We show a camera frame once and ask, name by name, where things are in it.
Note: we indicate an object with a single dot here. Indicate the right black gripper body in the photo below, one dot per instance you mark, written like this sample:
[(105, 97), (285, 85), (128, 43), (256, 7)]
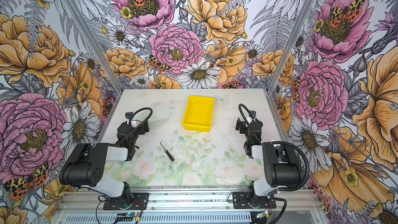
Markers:
[(243, 129)]

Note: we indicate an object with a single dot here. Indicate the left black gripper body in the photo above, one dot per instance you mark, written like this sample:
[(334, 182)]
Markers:
[(141, 130)]

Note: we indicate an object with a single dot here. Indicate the small black screwdriver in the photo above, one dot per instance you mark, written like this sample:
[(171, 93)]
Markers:
[(168, 153)]

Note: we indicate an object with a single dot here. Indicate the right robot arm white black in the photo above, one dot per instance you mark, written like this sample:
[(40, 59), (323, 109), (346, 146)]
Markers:
[(285, 167)]

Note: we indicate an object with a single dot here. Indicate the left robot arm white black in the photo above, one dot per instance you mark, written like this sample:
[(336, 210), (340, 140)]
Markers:
[(85, 167)]

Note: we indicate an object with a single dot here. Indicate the yellow plastic bin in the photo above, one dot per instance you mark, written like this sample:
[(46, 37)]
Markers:
[(198, 114)]

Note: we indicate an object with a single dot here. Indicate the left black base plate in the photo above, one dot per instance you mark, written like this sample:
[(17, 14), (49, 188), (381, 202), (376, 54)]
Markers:
[(137, 201)]

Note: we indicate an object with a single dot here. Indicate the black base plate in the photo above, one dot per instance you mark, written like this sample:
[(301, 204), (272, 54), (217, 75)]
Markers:
[(137, 201), (245, 200)]

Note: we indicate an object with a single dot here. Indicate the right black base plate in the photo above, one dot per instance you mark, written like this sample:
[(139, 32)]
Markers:
[(245, 200)]

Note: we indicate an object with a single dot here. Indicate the white vented cable duct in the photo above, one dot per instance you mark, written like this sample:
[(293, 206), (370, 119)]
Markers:
[(160, 218)]

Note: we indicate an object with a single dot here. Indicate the aluminium rail frame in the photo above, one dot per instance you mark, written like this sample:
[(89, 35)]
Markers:
[(163, 199)]

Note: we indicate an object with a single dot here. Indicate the right aluminium corner post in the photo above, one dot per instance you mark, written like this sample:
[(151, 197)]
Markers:
[(301, 18)]

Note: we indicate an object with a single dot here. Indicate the aluminium corner post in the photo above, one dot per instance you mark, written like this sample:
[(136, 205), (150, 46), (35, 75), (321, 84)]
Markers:
[(301, 18), (82, 24)]

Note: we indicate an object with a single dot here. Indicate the left aluminium corner post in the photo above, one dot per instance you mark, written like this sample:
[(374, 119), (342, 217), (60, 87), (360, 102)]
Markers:
[(82, 24)]

